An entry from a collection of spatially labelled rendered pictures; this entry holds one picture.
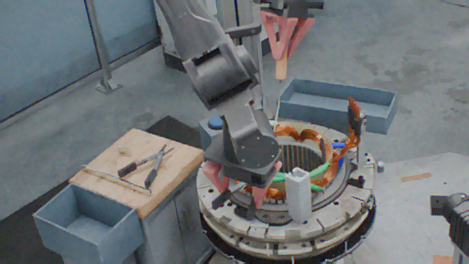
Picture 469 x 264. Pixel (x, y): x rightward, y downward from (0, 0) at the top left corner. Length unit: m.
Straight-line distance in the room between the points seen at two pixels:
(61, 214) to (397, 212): 0.76
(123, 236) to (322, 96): 0.59
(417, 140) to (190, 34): 2.37
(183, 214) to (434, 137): 1.99
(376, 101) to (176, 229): 0.53
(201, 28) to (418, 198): 0.91
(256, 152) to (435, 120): 2.48
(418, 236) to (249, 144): 0.76
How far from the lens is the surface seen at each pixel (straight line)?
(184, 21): 0.84
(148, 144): 1.36
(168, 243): 1.33
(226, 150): 0.94
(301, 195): 1.04
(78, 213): 1.34
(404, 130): 3.19
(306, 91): 1.52
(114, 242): 1.19
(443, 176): 1.68
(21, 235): 2.91
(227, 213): 1.11
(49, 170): 3.25
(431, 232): 1.53
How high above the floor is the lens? 1.83
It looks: 34 degrees down
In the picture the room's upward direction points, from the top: 7 degrees counter-clockwise
